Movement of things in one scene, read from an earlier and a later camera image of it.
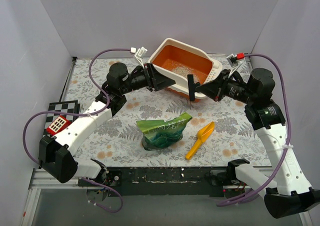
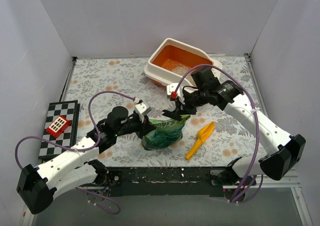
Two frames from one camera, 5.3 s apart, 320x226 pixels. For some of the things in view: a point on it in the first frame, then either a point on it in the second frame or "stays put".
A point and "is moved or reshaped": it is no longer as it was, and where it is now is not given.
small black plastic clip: (192, 87) is moved or reshaped
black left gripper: (150, 76) → (145, 127)
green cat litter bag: (158, 134) stays put
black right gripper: (220, 86) → (182, 105)
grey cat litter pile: (184, 71) stays put
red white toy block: (58, 125) stays put
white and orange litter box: (177, 60) stays put
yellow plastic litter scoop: (203, 134) stays put
